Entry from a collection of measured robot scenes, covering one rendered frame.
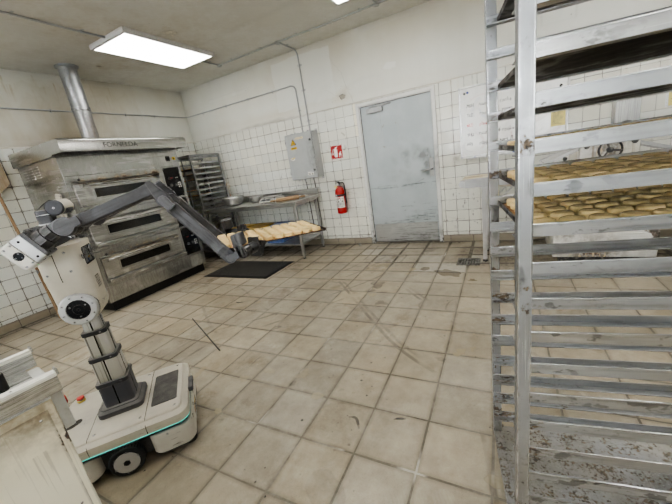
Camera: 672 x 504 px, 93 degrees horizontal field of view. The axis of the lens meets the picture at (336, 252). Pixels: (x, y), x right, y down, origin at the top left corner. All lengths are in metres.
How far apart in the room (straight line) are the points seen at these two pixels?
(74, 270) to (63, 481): 0.90
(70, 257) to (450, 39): 4.36
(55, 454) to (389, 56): 4.77
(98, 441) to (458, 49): 4.83
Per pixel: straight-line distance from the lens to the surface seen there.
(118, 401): 2.20
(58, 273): 1.93
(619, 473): 1.70
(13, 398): 1.27
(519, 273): 0.83
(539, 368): 1.00
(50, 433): 1.32
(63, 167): 4.66
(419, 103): 4.79
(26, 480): 1.36
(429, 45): 4.84
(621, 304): 0.95
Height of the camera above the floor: 1.36
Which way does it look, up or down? 16 degrees down
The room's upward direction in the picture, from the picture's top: 9 degrees counter-clockwise
